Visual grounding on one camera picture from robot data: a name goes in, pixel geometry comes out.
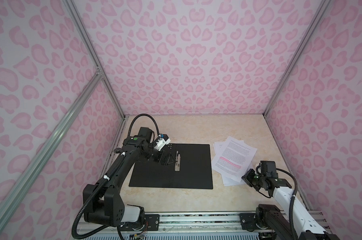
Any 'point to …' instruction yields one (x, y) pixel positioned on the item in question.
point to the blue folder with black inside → (195, 171)
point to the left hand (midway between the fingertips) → (168, 158)
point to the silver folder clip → (178, 162)
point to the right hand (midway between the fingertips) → (241, 175)
